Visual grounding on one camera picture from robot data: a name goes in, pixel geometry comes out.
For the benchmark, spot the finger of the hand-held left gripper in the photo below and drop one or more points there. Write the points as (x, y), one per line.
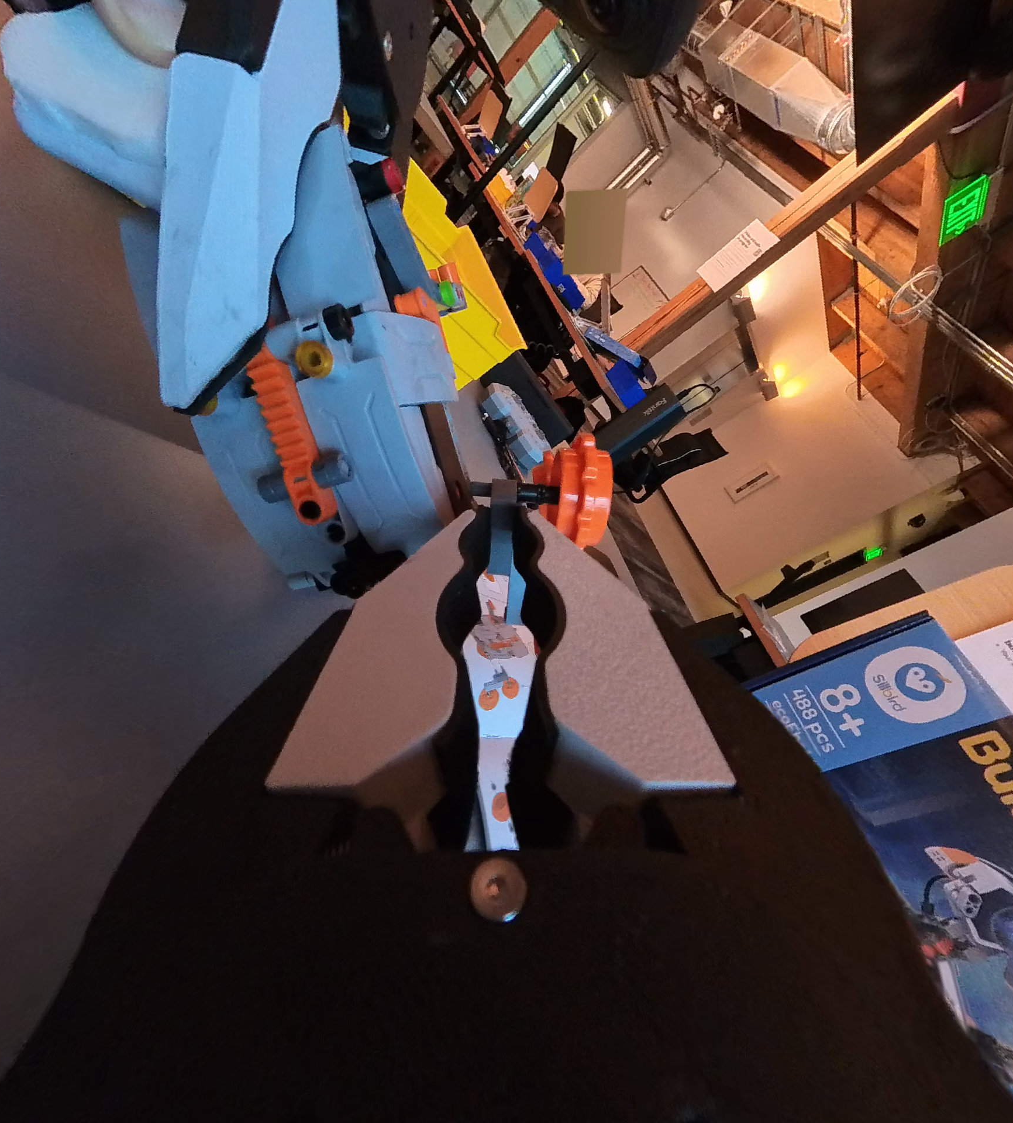
(226, 219)

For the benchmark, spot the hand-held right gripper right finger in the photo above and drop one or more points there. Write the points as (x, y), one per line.
(638, 702)

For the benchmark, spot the long wooden workbench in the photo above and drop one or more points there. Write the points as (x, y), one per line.
(559, 307)

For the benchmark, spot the silver air duct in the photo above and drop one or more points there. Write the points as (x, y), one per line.
(778, 79)

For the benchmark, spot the wooden post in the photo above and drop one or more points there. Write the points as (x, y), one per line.
(822, 202)

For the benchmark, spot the white wall plate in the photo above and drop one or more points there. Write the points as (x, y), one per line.
(752, 482)

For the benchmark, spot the grey orange brick robot model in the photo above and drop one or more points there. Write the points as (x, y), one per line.
(366, 421)

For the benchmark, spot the black bar-shaped device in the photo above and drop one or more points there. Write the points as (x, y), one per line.
(642, 421)

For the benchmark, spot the open white instruction booklet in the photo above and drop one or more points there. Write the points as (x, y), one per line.
(493, 702)

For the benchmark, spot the person's left hand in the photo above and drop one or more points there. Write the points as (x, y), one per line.
(134, 26)

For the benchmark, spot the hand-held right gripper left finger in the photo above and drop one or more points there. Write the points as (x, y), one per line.
(357, 702)

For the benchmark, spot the grey bracket with orange wheels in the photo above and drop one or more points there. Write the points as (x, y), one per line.
(581, 491)

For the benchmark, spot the black case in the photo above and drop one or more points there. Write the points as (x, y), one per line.
(542, 386)

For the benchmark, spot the blue storage bin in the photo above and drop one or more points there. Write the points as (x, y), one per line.
(550, 263)
(629, 382)

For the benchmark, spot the white paper notice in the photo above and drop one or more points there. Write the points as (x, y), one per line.
(735, 254)

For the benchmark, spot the blue toy kit box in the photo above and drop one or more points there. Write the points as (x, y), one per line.
(910, 833)

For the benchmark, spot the yellow plastic bin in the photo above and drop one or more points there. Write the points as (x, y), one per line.
(471, 333)

